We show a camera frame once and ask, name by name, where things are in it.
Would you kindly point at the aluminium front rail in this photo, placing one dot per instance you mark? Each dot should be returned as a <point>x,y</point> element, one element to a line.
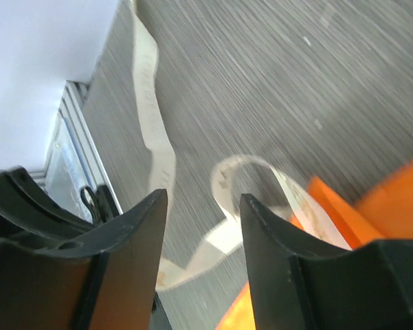
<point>72,159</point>

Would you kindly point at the orange wrapping paper sheet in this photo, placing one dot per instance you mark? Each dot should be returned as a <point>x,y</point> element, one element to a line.
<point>384,213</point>

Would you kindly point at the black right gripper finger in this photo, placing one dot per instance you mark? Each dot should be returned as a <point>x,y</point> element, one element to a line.
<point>297,281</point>

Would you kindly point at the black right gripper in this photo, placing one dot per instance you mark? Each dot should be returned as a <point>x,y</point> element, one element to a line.
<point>104,278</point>

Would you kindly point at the cream printed ribbon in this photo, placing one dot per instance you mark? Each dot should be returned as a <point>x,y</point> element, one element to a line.
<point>226,237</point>

